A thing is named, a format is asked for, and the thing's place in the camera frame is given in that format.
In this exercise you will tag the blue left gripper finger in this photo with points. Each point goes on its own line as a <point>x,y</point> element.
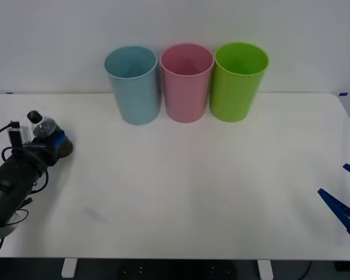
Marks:
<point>59,138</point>

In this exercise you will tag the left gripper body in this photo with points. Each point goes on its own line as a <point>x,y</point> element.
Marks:
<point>45,153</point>

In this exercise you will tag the pink plastic bin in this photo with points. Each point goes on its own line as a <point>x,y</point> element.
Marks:
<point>185,93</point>

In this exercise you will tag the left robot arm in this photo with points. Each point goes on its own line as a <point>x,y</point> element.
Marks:
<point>8,186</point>

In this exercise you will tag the clear bottle with black cap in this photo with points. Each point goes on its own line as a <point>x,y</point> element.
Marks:
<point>43,127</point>

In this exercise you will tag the pale blue plastic bin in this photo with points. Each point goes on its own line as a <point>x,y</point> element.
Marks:
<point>137,93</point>

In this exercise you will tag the green plastic bin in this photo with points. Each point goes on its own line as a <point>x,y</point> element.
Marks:
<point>233,93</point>

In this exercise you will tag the white table leg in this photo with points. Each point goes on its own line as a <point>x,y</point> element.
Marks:
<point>69,268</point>
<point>264,269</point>

